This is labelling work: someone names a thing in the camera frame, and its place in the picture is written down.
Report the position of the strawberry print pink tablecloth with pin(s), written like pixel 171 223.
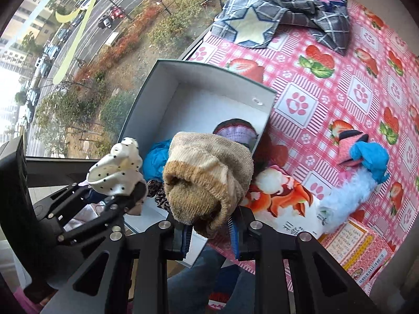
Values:
pixel 327 81

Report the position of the plaid cloth with star patch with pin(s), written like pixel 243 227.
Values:
pixel 248 23

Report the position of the person's blue jeans leg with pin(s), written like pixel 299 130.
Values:
pixel 196 284

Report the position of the pink knitted sock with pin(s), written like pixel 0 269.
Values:
pixel 350 147

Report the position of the white cardboard box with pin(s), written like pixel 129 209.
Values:
pixel 196 104

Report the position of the white polka dot scrunchie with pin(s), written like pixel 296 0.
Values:
pixel 114 173

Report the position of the window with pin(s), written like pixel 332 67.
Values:
pixel 81 55

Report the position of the tan knitted sock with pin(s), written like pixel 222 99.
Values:
pixel 203 176

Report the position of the light blue fluffy cloth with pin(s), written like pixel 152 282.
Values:
pixel 347 199

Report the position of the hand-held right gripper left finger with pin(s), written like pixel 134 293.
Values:
pixel 184 240

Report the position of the pink patterned carton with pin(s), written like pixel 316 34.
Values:
pixel 353 252

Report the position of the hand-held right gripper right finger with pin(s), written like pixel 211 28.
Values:
pixel 235 235

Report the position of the small blue cloth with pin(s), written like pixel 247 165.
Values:
pixel 370 158

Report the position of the leopard print scrunchie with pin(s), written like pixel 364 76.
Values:
pixel 158 196

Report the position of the white snack packet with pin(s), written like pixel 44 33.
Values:
pixel 281 199

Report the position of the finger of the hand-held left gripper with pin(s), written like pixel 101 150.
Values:
pixel 65 196
pixel 98 222

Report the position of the grey plaid cloth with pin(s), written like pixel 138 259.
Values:
pixel 314 19

